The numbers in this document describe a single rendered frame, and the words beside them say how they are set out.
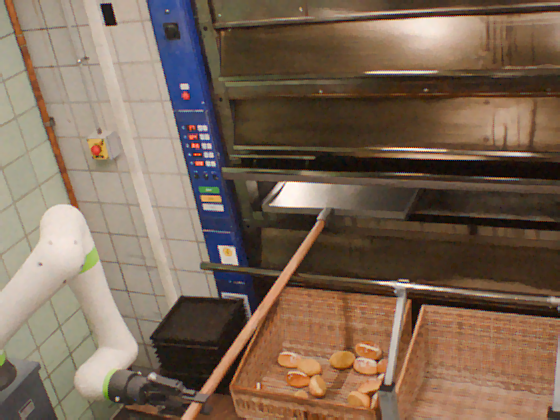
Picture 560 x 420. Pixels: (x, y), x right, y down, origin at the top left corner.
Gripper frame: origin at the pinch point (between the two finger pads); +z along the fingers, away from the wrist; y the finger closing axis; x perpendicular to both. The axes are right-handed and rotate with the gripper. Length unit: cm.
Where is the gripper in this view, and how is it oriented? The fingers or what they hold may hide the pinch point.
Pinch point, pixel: (197, 402)
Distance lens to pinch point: 200.6
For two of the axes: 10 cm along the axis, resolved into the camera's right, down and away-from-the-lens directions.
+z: 9.0, 0.6, -4.4
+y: 1.6, 8.8, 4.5
